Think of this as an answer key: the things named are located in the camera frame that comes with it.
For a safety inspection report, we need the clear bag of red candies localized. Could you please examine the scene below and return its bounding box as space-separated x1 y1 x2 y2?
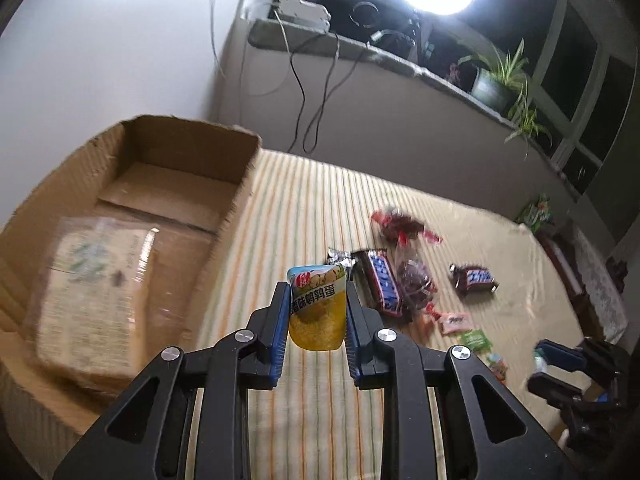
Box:
371 207 444 248

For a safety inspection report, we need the green snack packet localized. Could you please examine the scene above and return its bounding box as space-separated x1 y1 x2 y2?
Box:
459 329 493 352

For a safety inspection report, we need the black light stand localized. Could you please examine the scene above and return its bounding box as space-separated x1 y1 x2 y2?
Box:
407 7 436 66

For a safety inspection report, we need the grey window frame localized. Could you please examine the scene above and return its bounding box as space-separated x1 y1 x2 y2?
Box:
530 0 640 241

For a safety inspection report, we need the large brown blue chocolate bar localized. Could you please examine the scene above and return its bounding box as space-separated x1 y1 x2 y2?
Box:
351 249 413 323

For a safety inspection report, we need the dark wooden furniture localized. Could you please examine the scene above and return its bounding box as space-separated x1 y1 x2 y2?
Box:
537 232 601 341

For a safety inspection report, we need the small colourful snack packet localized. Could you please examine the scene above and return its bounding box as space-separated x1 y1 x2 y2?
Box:
482 352 508 378

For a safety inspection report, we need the white device box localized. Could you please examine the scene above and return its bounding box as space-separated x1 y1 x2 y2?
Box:
274 0 332 32

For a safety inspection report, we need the silver foil wrapper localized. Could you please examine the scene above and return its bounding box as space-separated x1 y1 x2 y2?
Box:
326 246 357 273

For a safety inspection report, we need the clear bag of dark fruit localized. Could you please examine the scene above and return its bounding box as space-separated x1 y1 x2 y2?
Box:
397 255 438 311

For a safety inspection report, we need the brown cardboard box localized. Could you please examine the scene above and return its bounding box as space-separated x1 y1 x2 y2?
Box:
0 115 262 461

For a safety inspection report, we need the clear packet of pale biscuits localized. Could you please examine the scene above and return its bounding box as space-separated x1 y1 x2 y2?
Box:
25 216 161 401

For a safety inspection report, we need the black cable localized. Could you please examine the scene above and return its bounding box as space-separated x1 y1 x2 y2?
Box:
287 35 307 153
302 37 362 153

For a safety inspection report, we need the pink snack packet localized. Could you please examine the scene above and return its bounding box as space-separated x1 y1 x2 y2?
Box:
439 311 473 335

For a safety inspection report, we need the potted spider plant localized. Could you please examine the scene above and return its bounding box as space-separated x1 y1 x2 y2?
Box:
457 37 553 161

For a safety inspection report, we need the white lace cloth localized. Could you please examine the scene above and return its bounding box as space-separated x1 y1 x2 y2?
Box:
570 225 628 346

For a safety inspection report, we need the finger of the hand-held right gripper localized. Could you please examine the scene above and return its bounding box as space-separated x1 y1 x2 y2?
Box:
527 377 596 411
534 340 591 373

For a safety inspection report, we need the small brown blue chocolate bar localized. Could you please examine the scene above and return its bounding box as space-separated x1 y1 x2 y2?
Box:
448 263 499 297

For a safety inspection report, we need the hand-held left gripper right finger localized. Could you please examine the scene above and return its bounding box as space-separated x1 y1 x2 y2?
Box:
344 282 576 480

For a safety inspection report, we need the yellow pouch with blue top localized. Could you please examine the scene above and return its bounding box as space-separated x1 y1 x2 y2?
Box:
287 263 349 351

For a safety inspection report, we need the striped bed sheet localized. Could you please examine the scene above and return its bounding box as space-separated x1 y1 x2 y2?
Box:
195 149 591 480

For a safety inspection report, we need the green printed packet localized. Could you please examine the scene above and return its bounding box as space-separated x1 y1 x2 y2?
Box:
517 195 553 233

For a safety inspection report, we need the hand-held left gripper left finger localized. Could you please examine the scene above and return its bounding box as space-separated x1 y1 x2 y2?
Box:
52 282 292 480

